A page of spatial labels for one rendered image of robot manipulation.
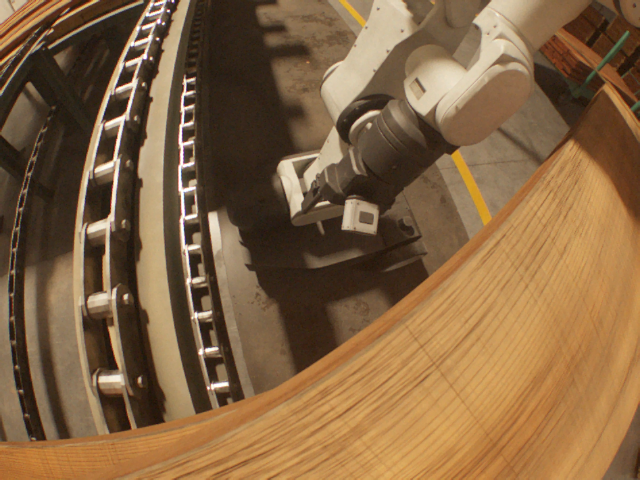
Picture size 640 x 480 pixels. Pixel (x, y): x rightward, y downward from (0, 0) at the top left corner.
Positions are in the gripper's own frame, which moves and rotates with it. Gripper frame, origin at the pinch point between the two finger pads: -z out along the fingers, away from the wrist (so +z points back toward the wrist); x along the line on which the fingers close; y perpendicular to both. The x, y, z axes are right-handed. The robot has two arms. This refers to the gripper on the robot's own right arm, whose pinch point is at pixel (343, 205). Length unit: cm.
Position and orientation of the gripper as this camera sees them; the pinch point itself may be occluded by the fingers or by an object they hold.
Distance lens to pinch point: 42.0
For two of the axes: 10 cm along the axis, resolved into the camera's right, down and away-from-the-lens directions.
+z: 4.5, -4.5, -7.7
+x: 8.9, 1.4, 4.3
